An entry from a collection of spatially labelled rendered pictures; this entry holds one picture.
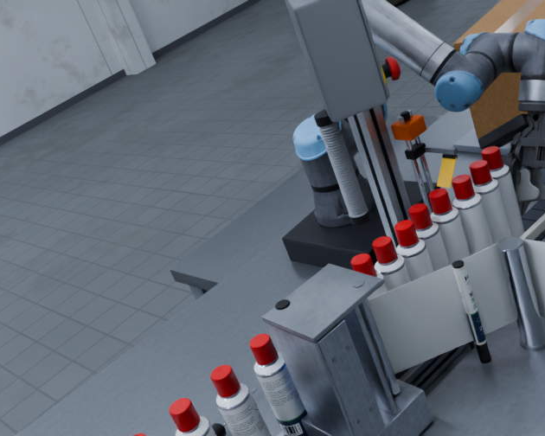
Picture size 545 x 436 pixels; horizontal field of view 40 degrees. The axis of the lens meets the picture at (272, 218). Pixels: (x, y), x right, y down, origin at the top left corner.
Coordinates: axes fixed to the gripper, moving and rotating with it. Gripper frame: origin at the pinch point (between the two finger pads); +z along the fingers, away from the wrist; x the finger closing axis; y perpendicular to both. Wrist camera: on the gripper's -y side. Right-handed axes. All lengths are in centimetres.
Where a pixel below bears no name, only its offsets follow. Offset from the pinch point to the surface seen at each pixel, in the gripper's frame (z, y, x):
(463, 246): 5.9, 2.8, -19.1
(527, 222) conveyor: 3.1, -1.2, 5.5
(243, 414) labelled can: 28, 3, -65
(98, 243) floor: 69, -338, 67
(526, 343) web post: 18.1, 19.5, -22.8
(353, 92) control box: -19.2, -1.2, -44.6
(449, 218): 0.8, 2.3, -23.1
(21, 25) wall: -96, -737, 153
